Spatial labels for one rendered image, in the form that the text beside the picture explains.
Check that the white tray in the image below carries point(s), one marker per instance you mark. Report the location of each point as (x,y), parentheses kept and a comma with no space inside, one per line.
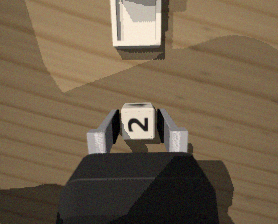
(136,23)

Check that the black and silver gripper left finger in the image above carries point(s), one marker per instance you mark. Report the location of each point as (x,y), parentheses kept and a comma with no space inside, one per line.
(101,140)

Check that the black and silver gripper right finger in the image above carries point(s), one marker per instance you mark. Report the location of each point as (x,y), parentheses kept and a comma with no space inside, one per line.
(174,138)

